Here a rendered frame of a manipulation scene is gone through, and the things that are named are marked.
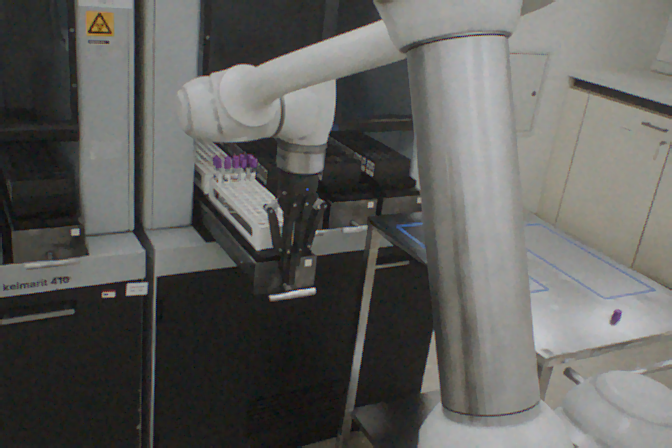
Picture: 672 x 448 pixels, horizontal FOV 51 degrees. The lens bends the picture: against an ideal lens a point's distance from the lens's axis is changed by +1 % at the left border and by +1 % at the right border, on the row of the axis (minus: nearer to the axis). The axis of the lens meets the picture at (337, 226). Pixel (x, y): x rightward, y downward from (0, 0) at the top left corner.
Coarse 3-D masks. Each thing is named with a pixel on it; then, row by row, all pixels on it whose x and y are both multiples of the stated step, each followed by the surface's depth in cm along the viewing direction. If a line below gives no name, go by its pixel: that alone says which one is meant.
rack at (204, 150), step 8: (200, 144) 181; (208, 144) 182; (200, 152) 175; (208, 152) 175; (216, 152) 176; (200, 160) 169; (208, 160) 170; (224, 160) 171; (232, 160) 172; (200, 168) 164; (208, 168) 164; (224, 168) 166; (200, 176) 175; (208, 176) 161; (200, 184) 164; (208, 184) 162; (208, 192) 162
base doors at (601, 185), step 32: (576, 96) 358; (576, 128) 359; (608, 128) 342; (640, 128) 327; (576, 160) 361; (608, 160) 344; (640, 160) 328; (544, 192) 383; (576, 192) 363; (608, 192) 346; (640, 192) 330; (576, 224) 365; (608, 224) 348; (640, 224) 332; (640, 256) 333
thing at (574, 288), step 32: (384, 224) 157; (416, 224) 159; (544, 224) 169; (416, 256) 143; (544, 256) 151; (576, 256) 153; (608, 256) 155; (544, 288) 136; (576, 288) 138; (608, 288) 140; (640, 288) 141; (544, 320) 124; (576, 320) 125; (608, 320) 127; (640, 320) 128; (352, 352) 173; (544, 352) 114; (576, 352) 116; (608, 352) 120; (352, 384) 176; (544, 384) 115; (576, 384) 116; (352, 416) 180; (384, 416) 179; (416, 416) 181
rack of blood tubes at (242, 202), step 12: (228, 192) 151; (240, 192) 152; (252, 192) 154; (264, 192) 155; (216, 204) 156; (228, 204) 155; (240, 204) 147; (252, 204) 147; (228, 216) 150; (240, 216) 153; (252, 216) 141; (264, 216) 142; (240, 228) 144; (252, 228) 139; (264, 228) 136; (252, 240) 139; (264, 240) 137
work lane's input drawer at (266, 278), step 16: (208, 208) 157; (208, 224) 157; (224, 224) 150; (224, 240) 148; (240, 240) 143; (240, 256) 141; (256, 256) 136; (272, 256) 136; (304, 256) 140; (256, 272) 135; (272, 272) 137; (304, 272) 141; (256, 288) 137; (272, 288) 138; (288, 288) 138
